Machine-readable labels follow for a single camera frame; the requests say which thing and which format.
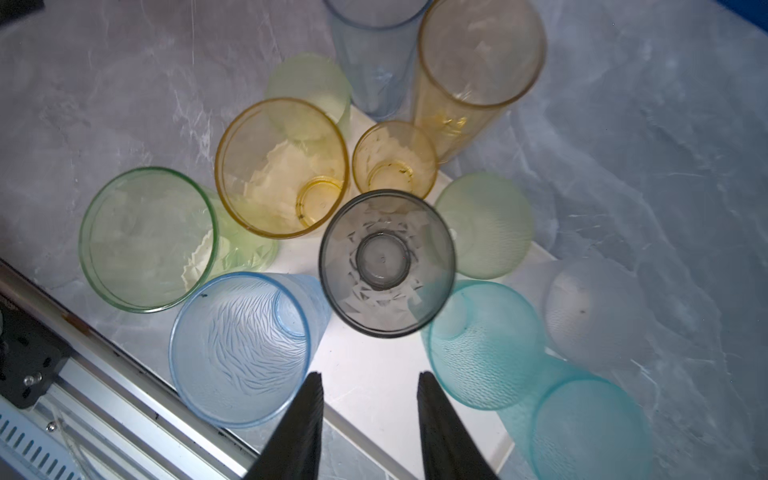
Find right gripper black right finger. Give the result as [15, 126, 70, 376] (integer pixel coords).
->
[417, 371, 498, 480]

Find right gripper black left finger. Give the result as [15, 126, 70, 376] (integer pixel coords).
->
[244, 372, 324, 480]

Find teal glass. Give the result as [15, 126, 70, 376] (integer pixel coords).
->
[421, 280, 546, 411]
[498, 355, 653, 479]

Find tall blue glass back row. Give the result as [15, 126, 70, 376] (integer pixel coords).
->
[169, 272, 331, 429]

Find dark smoky grey glass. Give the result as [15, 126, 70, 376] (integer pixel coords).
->
[318, 189, 457, 339]

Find clear short glass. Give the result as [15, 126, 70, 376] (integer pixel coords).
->
[543, 258, 653, 372]

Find short light green glass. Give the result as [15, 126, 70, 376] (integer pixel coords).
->
[435, 172, 534, 279]

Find tall green glass back row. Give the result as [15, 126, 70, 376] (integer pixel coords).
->
[78, 167, 278, 313]

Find tall amber glass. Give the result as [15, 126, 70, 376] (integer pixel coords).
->
[214, 97, 350, 240]

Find short yellow glass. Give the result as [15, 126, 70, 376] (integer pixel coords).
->
[352, 121, 439, 199]

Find short pale green glass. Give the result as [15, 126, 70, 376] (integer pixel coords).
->
[265, 53, 352, 139]

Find tall yellow glass back row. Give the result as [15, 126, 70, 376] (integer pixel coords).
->
[412, 0, 547, 163]

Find tall grey-blue glass back row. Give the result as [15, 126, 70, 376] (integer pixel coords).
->
[324, 0, 431, 120]

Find white rectangular plastic tray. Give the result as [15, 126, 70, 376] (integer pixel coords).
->
[263, 107, 559, 478]

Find aluminium front rail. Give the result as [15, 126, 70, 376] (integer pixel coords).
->
[1, 264, 258, 479]

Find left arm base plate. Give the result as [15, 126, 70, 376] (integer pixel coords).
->
[1, 297, 72, 409]

